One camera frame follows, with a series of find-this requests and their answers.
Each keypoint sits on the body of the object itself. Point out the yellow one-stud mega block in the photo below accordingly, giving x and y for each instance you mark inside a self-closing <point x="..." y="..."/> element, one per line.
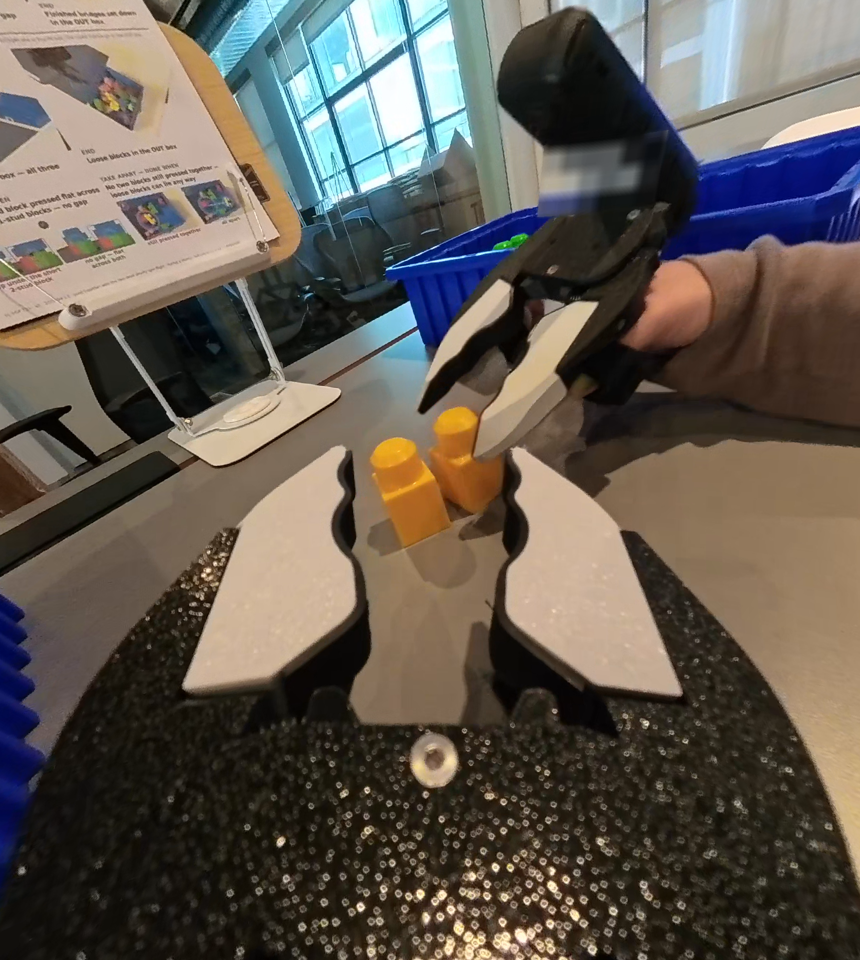
<point x="411" y="502"/>
<point x="467" y="480"/>

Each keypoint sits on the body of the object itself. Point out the small black tag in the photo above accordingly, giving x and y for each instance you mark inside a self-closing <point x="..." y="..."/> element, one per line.
<point x="249" y="182"/>

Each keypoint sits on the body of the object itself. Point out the wooden board document stand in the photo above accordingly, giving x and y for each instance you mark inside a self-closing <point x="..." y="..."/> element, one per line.
<point x="249" y="112"/>

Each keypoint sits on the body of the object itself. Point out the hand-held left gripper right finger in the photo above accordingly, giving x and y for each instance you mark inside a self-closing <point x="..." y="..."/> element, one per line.
<point x="580" y="592"/>

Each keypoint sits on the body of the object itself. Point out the person's right hand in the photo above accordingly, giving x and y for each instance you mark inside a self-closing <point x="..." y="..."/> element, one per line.
<point x="674" y="307"/>

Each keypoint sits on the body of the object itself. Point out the cardboard box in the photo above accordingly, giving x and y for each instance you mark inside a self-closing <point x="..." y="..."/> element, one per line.
<point x="448" y="161"/>

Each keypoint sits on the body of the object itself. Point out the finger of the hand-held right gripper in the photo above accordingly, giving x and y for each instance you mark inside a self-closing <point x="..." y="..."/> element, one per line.
<point x="535" y="382"/>
<point x="475" y="322"/>

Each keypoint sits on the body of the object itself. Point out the person's right forearm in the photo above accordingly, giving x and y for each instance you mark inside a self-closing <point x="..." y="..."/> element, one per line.
<point x="812" y="330"/>

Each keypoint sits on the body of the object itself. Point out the green mega block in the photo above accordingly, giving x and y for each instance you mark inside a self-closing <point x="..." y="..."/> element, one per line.
<point x="512" y="242"/>

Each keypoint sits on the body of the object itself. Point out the black office chair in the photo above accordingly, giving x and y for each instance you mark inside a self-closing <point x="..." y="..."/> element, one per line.
<point x="137" y="390"/>

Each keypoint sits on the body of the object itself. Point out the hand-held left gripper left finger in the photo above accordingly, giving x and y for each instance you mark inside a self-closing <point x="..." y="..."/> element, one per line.
<point x="280" y="585"/>

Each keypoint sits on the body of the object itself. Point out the blue plastic bin with blocks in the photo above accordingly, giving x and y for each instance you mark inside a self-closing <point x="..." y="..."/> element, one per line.
<point x="460" y="300"/>

